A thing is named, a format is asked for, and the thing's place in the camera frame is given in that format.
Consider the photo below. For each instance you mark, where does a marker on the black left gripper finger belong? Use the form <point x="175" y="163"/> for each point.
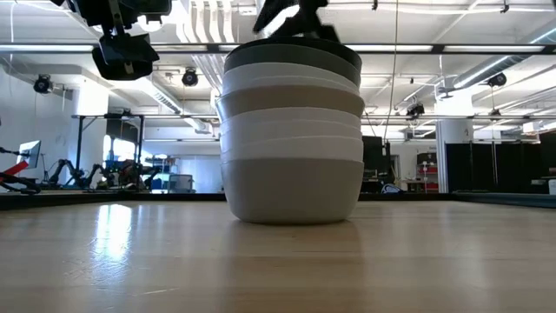
<point x="130" y="45"/>
<point x="117" y="67"/>

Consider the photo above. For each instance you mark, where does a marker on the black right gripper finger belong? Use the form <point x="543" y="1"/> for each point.
<point x="313" y="26"/>
<point x="269" y="13"/>

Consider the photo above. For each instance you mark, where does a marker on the grey bowl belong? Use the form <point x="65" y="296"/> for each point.
<point x="291" y="54"/>

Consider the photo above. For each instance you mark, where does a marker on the black bowl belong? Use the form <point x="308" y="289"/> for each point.
<point x="347" y="54"/>

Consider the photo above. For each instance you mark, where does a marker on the white bowl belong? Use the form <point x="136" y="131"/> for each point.
<point x="291" y="195"/>
<point x="282" y="69"/>
<point x="291" y="152"/>
<point x="291" y="117"/>
<point x="291" y="132"/>
<point x="291" y="81"/>

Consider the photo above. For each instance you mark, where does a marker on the beige bowl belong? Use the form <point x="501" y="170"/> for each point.
<point x="291" y="97"/>

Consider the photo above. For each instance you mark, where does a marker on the black background robot arm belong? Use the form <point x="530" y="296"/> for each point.
<point x="65" y="169"/>

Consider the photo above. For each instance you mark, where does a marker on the computer monitor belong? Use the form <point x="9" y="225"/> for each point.
<point x="29" y="154"/>

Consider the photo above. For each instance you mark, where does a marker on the grey chair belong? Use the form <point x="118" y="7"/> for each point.
<point x="180" y="183"/>

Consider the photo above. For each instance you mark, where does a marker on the red bar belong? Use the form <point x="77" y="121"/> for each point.
<point x="15" y="169"/>

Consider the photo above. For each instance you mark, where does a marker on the black cabinet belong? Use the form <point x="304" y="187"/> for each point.
<point x="373" y="161"/>

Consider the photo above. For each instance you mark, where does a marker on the red shelf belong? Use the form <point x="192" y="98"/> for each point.
<point x="430" y="187"/>

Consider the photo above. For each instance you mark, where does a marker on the black partition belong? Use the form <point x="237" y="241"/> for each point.
<point x="478" y="167"/>

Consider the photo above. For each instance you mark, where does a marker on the black rack frame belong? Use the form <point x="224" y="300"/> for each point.
<point x="79" y="152"/>

